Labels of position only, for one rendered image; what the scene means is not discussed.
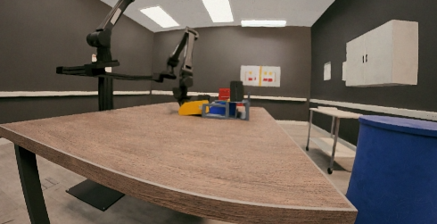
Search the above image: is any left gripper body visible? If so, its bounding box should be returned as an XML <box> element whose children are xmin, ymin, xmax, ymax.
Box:
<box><xmin>175</xmin><ymin>95</ymin><xmax>192</xmax><ymax>100</ymax></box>

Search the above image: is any yellow bin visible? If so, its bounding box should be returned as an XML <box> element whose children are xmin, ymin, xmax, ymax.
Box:
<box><xmin>179</xmin><ymin>100</ymin><xmax>209</xmax><ymax>115</ymax></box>

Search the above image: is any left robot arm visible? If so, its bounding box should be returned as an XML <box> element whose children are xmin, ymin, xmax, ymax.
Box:
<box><xmin>165</xmin><ymin>27</ymin><xmax>198</xmax><ymax>97</ymax></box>

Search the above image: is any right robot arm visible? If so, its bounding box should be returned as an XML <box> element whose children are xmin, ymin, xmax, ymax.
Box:
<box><xmin>87</xmin><ymin>0</ymin><xmax>135</xmax><ymax>64</ymax></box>

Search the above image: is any grey shelf rack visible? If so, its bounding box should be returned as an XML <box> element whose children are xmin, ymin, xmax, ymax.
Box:
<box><xmin>199</xmin><ymin>92</ymin><xmax>251</xmax><ymax>121</ymax></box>

